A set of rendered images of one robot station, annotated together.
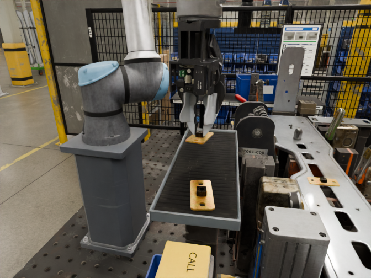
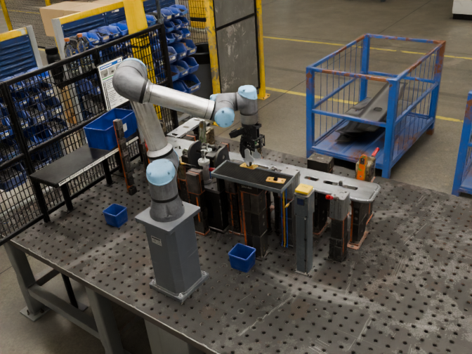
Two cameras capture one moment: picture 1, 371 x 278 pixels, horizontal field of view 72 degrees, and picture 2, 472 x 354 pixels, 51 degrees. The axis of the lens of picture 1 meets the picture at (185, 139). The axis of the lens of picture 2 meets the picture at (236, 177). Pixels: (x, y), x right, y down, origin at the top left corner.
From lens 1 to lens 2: 198 cm
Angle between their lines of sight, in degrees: 58
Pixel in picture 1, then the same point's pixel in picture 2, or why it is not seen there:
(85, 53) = not seen: outside the picture
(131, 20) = (157, 129)
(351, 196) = (263, 161)
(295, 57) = not seen: hidden behind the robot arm
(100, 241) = (190, 285)
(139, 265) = (217, 274)
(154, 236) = not seen: hidden behind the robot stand
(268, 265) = (291, 191)
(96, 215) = (187, 266)
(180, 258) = (303, 188)
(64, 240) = (167, 312)
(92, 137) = (178, 211)
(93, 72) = (172, 171)
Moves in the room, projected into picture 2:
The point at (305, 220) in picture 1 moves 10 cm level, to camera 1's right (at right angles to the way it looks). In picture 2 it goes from (289, 170) to (295, 161)
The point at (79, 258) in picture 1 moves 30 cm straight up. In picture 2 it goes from (193, 303) to (185, 250)
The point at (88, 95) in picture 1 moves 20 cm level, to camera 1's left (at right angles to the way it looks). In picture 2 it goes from (171, 187) to (147, 213)
